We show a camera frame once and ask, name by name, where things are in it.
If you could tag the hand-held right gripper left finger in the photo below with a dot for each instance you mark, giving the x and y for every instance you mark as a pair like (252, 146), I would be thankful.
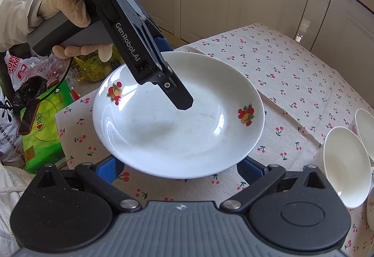
(106, 170)

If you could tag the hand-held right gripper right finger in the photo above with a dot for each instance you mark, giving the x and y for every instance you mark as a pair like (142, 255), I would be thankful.
(251, 170)

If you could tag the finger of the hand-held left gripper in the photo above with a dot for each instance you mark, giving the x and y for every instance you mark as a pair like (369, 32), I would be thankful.
(181, 99)
(163, 44)

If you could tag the white fruit print plate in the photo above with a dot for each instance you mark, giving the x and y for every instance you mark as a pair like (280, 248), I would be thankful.
(175, 134)

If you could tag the white pink flower bowl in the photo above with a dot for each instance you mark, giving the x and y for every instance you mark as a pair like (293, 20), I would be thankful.
(344, 163)
(371, 210)
(366, 131)

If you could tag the person's left forearm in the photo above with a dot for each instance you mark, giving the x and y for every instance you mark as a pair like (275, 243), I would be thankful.
(17, 11)

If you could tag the person's left hand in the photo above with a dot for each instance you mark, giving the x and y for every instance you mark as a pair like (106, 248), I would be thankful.
(67, 5)

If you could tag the green package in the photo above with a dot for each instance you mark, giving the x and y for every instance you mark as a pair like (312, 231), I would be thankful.
(46, 128)

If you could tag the yellow plastic bag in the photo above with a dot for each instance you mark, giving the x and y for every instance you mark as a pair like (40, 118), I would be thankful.
(93, 66)

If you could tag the dark rectangular device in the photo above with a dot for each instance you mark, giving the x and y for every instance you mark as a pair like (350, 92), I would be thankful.
(29, 118)

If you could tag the cherry print tablecloth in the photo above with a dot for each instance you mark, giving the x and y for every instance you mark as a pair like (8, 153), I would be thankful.
(292, 84)

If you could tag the person's white jacket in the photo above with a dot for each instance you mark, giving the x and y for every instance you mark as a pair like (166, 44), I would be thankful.
(8, 201)

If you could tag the white printed sack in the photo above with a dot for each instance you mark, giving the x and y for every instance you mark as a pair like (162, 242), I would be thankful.
(8, 134)

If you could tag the black plastic bag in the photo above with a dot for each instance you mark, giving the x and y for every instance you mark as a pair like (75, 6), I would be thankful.
(29, 90)

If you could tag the red and white plastic bag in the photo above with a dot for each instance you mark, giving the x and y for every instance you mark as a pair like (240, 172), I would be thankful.
(17, 69)

